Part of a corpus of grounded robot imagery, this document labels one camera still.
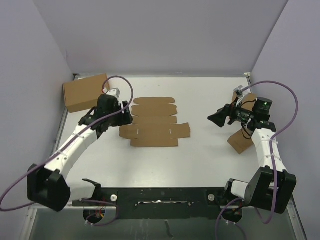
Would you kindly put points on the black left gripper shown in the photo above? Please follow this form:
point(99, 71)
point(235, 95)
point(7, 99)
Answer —
point(125, 118)

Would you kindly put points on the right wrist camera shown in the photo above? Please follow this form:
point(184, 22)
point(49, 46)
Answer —
point(240, 92)

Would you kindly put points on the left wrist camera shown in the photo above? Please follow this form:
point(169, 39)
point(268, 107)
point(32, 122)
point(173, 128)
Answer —
point(114, 92)

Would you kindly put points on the cardboard box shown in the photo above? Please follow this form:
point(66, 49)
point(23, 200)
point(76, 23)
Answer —
point(83, 94)
point(240, 141)
point(249, 101)
point(154, 124)

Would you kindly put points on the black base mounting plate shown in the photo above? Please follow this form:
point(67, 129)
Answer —
point(173, 203)

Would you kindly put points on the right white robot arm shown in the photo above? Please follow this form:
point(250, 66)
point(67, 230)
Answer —
point(272, 185)

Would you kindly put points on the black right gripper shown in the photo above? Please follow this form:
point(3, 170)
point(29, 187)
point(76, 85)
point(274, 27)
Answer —
point(228, 110)

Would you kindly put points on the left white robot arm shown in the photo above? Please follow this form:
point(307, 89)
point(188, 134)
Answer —
point(47, 185)

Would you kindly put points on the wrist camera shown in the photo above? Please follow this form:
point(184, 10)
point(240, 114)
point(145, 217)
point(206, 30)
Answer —
point(240, 92)
point(114, 92)

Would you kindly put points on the aluminium table frame rail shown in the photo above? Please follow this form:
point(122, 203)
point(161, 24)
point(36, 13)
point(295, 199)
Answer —
point(33, 209)

